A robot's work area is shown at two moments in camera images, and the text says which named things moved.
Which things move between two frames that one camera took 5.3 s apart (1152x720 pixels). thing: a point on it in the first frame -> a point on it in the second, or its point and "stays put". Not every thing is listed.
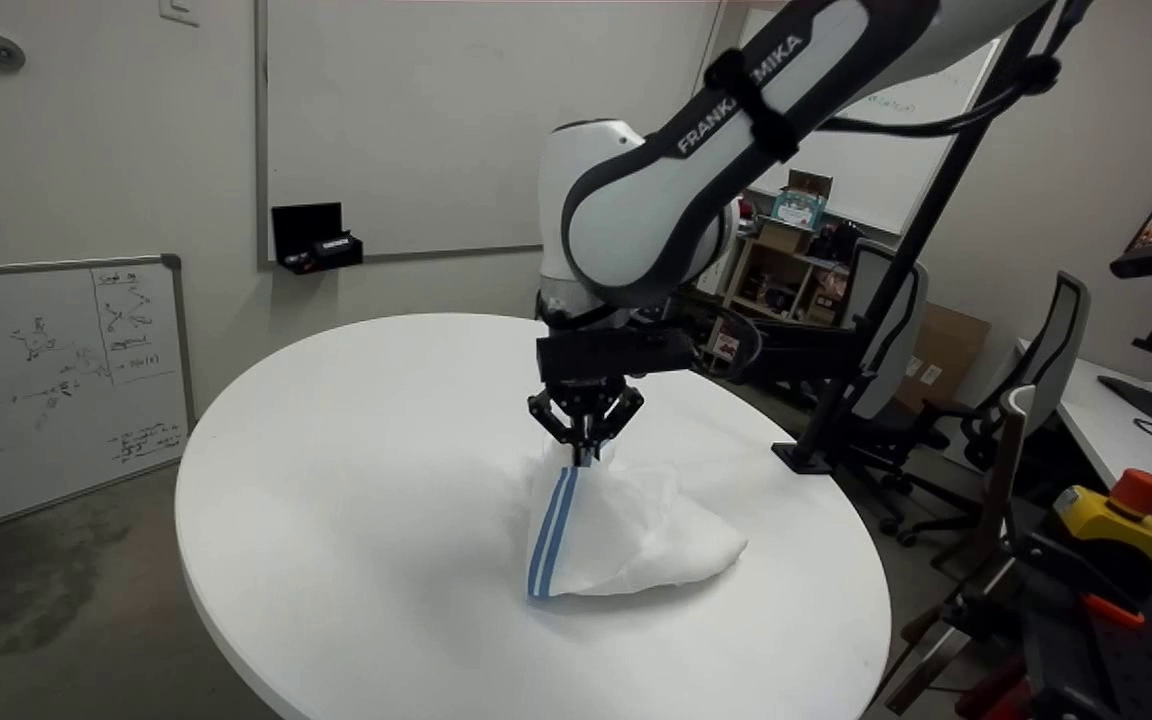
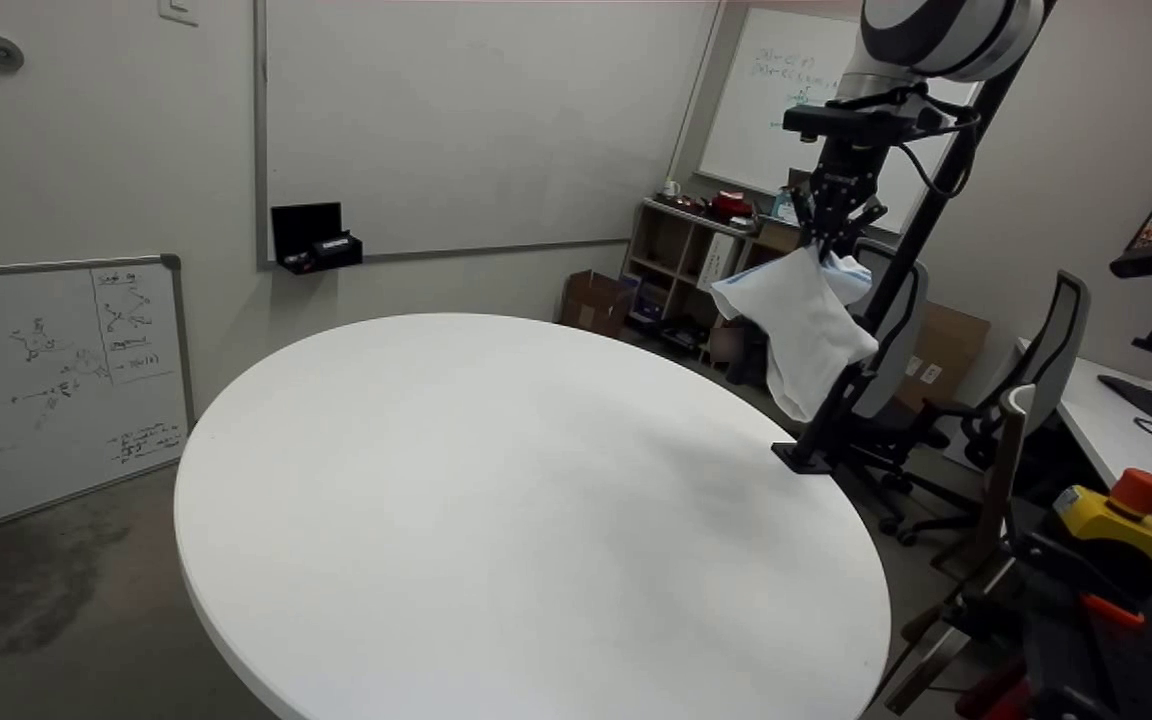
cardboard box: (943, 353) stays put
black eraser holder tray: (313, 236) stays put
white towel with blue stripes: (623, 530) -> (806, 309)
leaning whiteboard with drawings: (53, 381) stays put
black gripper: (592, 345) -> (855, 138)
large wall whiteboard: (428, 119) stays put
